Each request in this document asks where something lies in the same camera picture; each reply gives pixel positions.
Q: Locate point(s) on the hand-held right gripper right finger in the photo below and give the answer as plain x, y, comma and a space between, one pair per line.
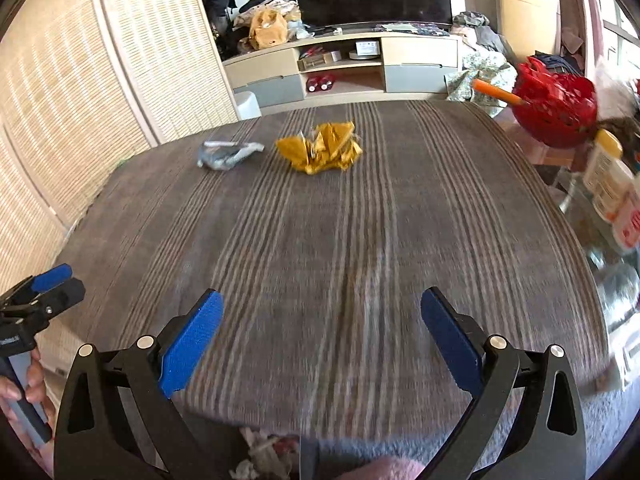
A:
450, 340

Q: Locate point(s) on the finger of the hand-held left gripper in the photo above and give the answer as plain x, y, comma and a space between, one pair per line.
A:
50, 277
60, 297

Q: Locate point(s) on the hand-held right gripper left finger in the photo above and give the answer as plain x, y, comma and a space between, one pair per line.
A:
192, 345

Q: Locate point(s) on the white plastic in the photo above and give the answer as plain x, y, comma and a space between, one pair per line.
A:
257, 452

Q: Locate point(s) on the dark grey trash bin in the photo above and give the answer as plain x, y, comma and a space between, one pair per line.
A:
309, 460

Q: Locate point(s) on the gold wrapper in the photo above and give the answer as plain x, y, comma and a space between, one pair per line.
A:
320, 152

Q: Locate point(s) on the person's left hand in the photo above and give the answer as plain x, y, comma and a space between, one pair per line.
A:
36, 380

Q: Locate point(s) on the woven rattan doors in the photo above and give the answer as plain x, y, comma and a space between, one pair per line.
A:
60, 135

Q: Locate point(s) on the pink fluffy clothing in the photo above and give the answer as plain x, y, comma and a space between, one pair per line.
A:
390, 470

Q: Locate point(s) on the grey plaid tablecloth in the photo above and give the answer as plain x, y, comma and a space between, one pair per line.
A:
320, 260

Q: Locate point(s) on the crumpled silver wrapper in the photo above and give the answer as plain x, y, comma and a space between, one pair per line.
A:
225, 157

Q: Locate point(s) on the white pink label bottle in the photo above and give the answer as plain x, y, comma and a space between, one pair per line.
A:
630, 220

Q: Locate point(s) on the cream lotion bottle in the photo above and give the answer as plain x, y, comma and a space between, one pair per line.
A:
607, 180

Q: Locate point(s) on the white cylindrical bin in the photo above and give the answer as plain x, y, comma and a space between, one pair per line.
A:
247, 105

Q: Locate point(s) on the red plastic basket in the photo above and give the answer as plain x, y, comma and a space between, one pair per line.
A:
555, 110

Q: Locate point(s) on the orange pen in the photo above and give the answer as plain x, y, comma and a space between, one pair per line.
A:
495, 91

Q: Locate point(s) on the floral cloth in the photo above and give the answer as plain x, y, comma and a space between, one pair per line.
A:
485, 75

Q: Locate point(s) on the beige grey television cabinet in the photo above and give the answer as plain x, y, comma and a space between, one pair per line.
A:
420, 67

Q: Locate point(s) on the round white device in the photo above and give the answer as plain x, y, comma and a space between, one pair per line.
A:
365, 50

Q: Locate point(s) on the grey clothes pile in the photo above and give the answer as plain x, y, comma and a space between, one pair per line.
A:
487, 35

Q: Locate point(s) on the yellow plush toy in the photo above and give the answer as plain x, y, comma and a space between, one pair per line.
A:
267, 30

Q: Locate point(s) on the folded clothes pile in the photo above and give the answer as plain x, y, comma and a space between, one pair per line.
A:
272, 2

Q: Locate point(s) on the pink curtain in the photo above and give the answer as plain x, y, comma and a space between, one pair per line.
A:
575, 0

